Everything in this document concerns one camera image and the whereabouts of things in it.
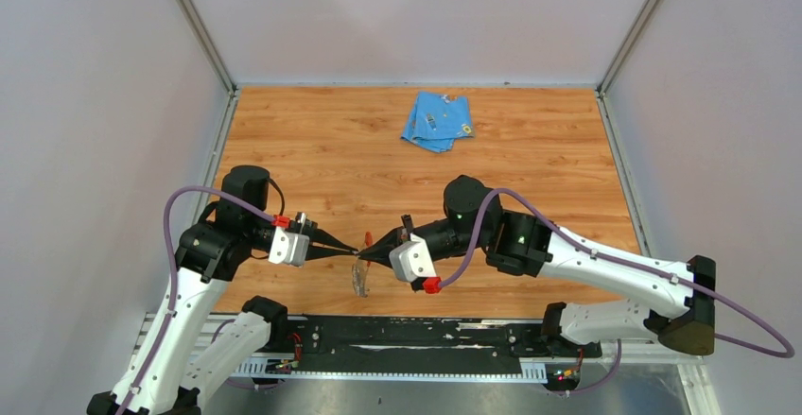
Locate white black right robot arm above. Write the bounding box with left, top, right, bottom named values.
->
left=358, top=175, right=716, bottom=356

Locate blue folded cloth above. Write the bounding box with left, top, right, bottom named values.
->
left=401, top=91, right=476, bottom=153

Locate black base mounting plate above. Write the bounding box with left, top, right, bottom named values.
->
left=257, top=315, right=602, bottom=374

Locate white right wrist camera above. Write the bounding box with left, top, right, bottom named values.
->
left=390, top=236, right=437, bottom=283

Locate metal keyring plate with spring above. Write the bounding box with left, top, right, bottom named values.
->
left=352, top=258, right=371, bottom=298

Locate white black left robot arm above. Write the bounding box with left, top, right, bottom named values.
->
left=87, top=165, right=357, bottom=414

